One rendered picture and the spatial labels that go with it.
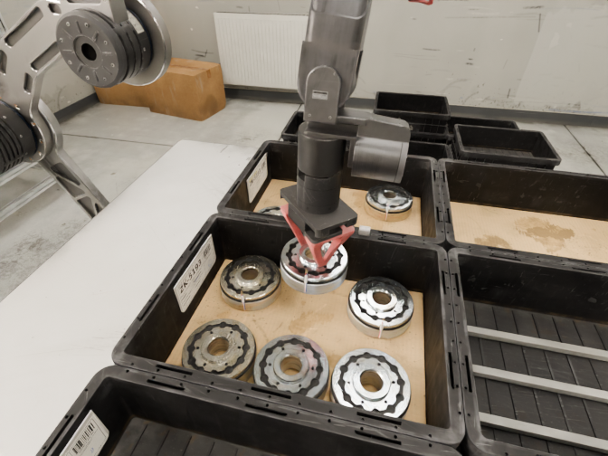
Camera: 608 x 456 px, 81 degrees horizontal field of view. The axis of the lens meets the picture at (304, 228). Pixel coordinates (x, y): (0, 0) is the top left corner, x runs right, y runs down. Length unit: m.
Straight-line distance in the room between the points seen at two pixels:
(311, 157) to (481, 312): 0.40
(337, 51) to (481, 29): 3.26
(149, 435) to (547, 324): 0.61
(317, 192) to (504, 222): 0.54
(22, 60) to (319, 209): 0.92
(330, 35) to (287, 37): 3.19
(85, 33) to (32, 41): 0.28
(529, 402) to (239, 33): 3.50
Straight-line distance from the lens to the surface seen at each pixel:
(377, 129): 0.41
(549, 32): 3.76
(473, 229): 0.84
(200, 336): 0.57
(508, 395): 0.60
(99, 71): 0.89
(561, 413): 0.63
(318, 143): 0.41
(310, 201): 0.45
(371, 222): 0.79
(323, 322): 0.60
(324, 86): 0.39
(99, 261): 1.00
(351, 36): 0.39
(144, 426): 0.56
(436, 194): 0.73
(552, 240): 0.89
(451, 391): 0.45
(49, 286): 1.00
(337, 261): 0.54
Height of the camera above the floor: 1.31
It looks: 39 degrees down
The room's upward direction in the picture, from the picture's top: straight up
